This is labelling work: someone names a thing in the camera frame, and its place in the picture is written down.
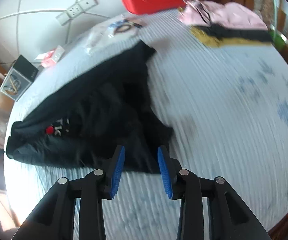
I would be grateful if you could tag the black printed t-shirt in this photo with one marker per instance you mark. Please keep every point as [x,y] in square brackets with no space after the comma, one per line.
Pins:
[82,123]

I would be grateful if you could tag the clear plastic bag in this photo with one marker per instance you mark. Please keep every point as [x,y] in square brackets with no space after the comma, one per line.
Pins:
[116,29]

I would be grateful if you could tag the dark green gift box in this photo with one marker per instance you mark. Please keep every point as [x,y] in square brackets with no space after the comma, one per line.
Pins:
[19,78]

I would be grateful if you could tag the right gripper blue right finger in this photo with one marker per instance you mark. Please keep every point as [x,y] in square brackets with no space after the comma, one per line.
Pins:
[229,216]

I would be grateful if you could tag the mustard yellow garment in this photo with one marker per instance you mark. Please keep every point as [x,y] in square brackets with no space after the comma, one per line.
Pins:
[216,42]

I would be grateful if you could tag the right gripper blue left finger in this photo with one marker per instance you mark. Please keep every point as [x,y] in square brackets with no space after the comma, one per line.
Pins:
[53,216]

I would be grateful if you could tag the light blue bed sheet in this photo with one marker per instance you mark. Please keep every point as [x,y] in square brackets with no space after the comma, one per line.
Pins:
[229,110]

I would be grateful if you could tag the white wall socket panel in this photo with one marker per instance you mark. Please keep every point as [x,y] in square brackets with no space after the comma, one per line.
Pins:
[75,10]

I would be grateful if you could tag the black garment under pink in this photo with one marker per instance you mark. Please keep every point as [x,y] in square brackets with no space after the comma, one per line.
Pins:
[221,32]

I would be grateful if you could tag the red tissue pack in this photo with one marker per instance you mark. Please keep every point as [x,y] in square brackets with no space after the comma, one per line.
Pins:
[51,58]

